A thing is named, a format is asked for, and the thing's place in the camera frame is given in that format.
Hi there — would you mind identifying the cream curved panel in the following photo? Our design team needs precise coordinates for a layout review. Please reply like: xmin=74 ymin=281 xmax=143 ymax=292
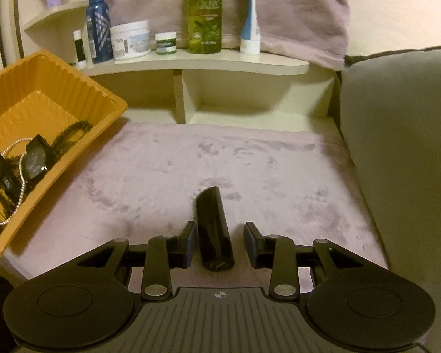
xmin=0 ymin=0 xmax=26 ymax=61

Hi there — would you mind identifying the mauve plush blanket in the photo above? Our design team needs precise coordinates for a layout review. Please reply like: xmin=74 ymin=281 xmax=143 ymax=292
xmin=2 ymin=121 xmax=390 ymax=295

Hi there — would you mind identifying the grey green cushion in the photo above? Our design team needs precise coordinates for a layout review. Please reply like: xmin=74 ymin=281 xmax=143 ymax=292
xmin=338 ymin=44 xmax=441 ymax=353

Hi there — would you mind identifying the dark bead necklace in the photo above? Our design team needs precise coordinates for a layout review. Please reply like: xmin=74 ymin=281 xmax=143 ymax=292
xmin=0 ymin=121 xmax=93 ymax=234

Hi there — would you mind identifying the mauve hanging towel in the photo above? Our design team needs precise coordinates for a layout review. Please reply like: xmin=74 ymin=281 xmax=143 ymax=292
xmin=103 ymin=0 xmax=351 ymax=71

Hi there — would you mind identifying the white pearl necklace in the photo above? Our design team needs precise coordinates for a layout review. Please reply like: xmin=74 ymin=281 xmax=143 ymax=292
xmin=0 ymin=138 xmax=34 ymax=227

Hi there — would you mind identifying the cream corner shelf unit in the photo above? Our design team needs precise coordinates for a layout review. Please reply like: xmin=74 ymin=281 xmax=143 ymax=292
xmin=22 ymin=0 xmax=339 ymax=126

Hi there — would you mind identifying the green spray bottle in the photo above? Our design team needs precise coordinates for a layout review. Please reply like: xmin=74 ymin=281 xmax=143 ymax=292
xmin=187 ymin=0 xmax=223 ymax=54

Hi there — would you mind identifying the small black white stick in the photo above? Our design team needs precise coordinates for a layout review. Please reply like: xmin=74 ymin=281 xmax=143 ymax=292
xmin=73 ymin=29 xmax=87 ymax=70

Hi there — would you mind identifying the black case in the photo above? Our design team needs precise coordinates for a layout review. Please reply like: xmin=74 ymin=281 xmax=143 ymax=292
xmin=196 ymin=187 xmax=236 ymax=272

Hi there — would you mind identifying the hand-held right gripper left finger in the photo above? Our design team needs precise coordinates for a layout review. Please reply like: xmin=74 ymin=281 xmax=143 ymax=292
xmin=76 ymin=221 xmax=198 ymax=301

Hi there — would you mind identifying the large white cream jar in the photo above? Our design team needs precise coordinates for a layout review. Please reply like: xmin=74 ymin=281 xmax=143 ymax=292
xmin=110 ymin=20 xmax=152 ymax=60

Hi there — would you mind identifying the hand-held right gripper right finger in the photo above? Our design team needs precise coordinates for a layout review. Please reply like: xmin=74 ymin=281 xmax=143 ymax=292
xmin=243 ymin=221 xmax=367 ymax=301

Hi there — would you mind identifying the orange plastic tray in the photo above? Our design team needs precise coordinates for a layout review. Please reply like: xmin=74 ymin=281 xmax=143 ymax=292
xmin=0 ymin=49 xmax=128 ymax=259

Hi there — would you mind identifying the small white green jar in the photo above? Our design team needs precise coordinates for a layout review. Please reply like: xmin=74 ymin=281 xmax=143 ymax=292
xmin=154 ymin=32 xmax=178 ymax=55

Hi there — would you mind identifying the blue white tube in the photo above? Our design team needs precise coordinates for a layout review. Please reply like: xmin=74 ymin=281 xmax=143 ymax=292
xmin=240 ymin=0 xmax=261 ymax=55

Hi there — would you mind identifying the black wristwatch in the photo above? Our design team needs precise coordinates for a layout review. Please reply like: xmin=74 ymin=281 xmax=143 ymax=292
xmin=0 ymin=135 xmax=54 ymax=201

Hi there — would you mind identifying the blue spray bottle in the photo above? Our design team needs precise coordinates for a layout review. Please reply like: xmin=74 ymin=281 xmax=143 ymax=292
xmin=85 ymin=0 xmax=114 ymax=64

